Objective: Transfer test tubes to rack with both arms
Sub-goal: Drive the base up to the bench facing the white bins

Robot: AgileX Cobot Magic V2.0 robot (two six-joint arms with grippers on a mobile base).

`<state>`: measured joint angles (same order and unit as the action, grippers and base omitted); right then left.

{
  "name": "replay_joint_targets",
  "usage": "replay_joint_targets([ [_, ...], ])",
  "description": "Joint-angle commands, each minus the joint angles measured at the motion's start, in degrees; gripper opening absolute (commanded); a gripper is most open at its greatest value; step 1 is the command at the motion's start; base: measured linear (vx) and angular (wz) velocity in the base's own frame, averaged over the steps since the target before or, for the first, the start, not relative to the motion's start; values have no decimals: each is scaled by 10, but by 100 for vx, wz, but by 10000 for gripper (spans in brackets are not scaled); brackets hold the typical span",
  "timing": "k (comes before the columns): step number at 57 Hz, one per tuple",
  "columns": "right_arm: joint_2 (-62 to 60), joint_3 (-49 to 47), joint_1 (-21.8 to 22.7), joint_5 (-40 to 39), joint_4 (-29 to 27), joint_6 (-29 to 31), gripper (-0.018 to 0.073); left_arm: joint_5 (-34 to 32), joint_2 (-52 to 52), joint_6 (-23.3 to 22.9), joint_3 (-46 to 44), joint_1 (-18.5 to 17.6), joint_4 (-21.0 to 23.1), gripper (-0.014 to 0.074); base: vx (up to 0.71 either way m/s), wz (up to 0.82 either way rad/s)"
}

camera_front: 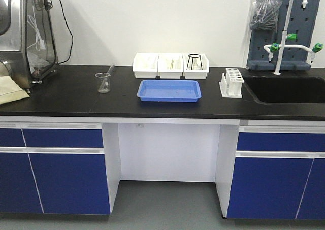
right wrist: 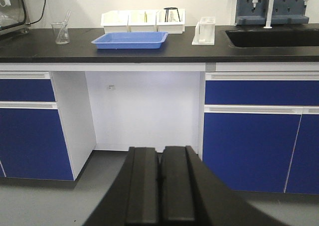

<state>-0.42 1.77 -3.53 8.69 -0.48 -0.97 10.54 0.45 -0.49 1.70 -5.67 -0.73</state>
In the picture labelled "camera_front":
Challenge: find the clear glass test tube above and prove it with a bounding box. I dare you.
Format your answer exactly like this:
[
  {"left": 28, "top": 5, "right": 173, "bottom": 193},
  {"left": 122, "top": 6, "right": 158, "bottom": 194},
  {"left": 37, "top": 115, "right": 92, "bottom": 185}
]
[{"left": 102, "top": 64, "right": 115, "bottom": 86}]

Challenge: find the white test tube rack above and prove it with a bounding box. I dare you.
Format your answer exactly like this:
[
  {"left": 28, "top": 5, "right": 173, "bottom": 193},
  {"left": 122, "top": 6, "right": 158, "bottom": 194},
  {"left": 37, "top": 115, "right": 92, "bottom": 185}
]
[{"left": 219, "top": 68, "right": 244, "bottom": 98}]

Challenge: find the blue-grey pegboard drying rack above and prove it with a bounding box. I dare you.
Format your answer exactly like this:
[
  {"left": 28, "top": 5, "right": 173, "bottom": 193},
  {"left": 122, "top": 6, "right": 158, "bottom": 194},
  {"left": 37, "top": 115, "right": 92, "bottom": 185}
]
[{"left": 247, "top": 0, "right": 320, "bottom": 71}]

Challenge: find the blue plastic tray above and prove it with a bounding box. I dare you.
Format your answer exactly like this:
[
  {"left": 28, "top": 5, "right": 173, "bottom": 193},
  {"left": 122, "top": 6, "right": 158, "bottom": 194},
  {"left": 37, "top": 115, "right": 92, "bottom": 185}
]
[{"left": 137, "top": 80, "right": 202, "bottom": 102}]

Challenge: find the middle white storage bin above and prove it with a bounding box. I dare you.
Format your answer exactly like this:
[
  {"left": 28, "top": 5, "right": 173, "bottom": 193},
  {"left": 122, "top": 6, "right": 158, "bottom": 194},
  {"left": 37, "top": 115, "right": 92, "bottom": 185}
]
[{"left": 158, "top": 53, "right": 183, "bottom": 79}]

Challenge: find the white storage bin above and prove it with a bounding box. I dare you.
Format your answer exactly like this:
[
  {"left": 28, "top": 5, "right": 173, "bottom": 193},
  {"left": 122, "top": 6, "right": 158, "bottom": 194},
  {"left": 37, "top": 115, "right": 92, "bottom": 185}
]
[
  {"left": 133, "top": 53, "right": 159, "bottom": 78},
  {"left": 182, "top": 53, "right": 209, "bottom": 79},
  {"left": 158, "top": 53, "right": 183, "bottom": 79}
]

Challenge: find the left white storage bin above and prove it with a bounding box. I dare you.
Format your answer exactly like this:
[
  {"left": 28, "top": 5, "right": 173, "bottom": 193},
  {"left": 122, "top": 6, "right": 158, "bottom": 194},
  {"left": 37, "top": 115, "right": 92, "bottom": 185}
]
[{"left": 133, "top": 53, "right": 159, "bottom": 78}]

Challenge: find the right white storage bin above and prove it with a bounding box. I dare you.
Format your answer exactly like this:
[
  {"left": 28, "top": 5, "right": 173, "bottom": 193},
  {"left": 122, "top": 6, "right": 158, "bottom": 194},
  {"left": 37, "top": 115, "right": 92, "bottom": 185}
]
[{"left": 182, "top": 53, "right": 209, "bottom": 79}]

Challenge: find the black lab sink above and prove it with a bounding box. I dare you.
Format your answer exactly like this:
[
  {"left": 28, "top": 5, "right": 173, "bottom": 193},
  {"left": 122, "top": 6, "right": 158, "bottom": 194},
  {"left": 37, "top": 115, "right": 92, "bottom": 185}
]
[{"left": 244, "top": 76, "right": 324, "bottom": 104}]

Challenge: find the white gooseneck lab faucet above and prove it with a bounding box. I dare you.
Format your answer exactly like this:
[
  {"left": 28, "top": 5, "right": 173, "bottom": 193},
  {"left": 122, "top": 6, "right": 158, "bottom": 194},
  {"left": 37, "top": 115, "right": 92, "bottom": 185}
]
[{"left": 264, "top": 0, "right": 324, "bottom": 75}]

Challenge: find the blue left cabinet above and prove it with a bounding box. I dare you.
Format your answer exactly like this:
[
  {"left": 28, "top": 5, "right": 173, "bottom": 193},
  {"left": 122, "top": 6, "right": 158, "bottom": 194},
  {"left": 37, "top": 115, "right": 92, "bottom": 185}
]
[{"left": 1, "top": 124, "right": 111, "bottom": 215}]

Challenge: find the blue cabinet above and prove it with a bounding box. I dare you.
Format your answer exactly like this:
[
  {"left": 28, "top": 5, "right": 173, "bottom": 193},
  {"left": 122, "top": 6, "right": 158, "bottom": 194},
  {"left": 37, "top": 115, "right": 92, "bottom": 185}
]
[
  {"left": 224, "top": 126, "right": 324, "bottom": 220},
  {"left": 1, "top": 124, "right": 111, "bottom": 215}
]

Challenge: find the blue right cabinet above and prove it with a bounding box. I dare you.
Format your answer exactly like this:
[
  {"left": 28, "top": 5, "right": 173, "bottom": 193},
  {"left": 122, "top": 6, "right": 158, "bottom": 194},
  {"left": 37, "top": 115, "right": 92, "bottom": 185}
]
[{"left": 224, "top": 126, "right": 324, "bottom": 220}]

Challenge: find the clear bag of pegs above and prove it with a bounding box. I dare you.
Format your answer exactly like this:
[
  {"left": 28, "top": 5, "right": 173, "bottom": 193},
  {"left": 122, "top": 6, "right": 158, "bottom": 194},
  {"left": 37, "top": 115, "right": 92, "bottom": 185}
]
[{"left": 250, "top": 0, "right": 283, "bottom": 32}]

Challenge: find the stainless steel lab appliance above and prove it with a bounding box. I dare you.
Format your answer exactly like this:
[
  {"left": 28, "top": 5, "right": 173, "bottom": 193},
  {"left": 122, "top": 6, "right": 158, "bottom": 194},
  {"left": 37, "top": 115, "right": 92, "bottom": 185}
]
[{"left": 1, "top": 0, "right": 57, "bottom": 89}]

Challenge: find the beige cloth cover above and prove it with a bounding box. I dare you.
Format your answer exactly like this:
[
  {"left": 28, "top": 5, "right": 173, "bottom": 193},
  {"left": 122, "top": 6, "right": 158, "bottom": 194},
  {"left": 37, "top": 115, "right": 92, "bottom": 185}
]
[{"left": 1, "top": 76, "right": 29, "bottom": 104}]

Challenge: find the black wire tripod stand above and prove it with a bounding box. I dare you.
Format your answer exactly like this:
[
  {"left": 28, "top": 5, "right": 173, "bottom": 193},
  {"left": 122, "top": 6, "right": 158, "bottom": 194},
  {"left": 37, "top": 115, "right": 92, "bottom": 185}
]
[{"left": 187, "top": 53, "right": 203, "bottom": 70}]

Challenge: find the black power cable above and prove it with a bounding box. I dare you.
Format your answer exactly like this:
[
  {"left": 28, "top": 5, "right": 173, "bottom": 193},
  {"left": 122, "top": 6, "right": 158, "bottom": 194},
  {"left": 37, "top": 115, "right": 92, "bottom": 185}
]
[{"left": 35, "top": 0, "right": 74, "bottom": 65}]

